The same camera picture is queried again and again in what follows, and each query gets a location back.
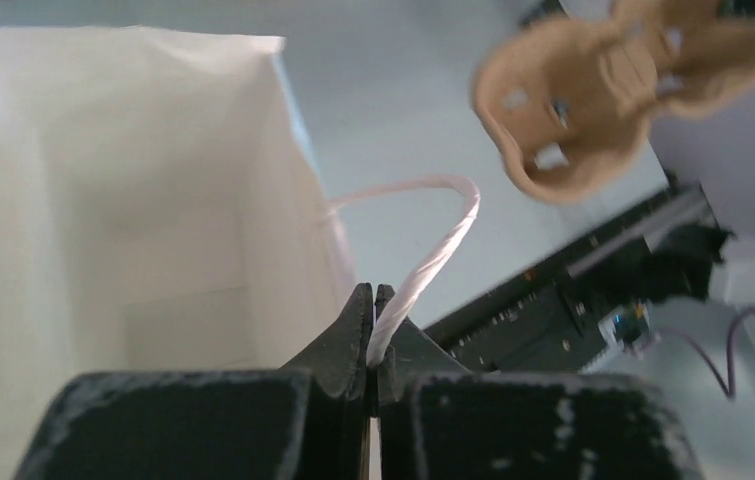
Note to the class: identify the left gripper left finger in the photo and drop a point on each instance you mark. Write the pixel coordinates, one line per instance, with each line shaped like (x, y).
(308, 419)

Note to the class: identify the light blue paper bag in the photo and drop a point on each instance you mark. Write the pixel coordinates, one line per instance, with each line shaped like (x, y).
(160, 210)

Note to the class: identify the brown two-cup carrier tray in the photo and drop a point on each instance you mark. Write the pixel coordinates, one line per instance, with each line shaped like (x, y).
(569, 102)

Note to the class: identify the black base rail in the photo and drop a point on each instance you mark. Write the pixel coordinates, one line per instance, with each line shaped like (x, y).
(590, 298)

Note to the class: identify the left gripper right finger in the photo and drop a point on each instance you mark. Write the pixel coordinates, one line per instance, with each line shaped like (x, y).
(439, 420)

